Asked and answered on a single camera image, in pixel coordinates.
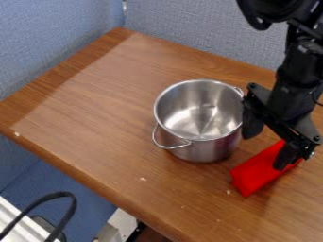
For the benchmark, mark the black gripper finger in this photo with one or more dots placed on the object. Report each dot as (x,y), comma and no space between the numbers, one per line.
(252,123)
(289,154)

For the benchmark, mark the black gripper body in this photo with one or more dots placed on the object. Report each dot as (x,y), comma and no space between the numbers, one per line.
(285,107)

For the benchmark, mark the red block object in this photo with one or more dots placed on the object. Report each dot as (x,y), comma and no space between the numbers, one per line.
(254,173)

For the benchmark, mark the metal pot with handle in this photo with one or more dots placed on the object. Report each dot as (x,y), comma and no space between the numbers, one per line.
(197,116)

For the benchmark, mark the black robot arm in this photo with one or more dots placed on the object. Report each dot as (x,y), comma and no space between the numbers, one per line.
(301,67)

